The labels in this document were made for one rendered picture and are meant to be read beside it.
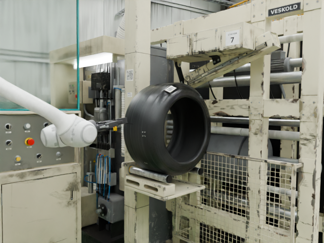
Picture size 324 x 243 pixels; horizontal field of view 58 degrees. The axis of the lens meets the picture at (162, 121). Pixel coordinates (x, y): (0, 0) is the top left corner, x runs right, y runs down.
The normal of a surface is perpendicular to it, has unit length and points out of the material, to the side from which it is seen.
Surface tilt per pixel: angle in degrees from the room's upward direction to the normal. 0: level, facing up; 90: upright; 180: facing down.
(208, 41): 90
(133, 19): 90
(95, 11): 90
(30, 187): 90
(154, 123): 82
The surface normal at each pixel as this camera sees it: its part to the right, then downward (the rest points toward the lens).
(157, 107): 0.02, -0.34
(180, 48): -0.72, 0.03
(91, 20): 0.52, 0.05
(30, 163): 0.69, 0.04
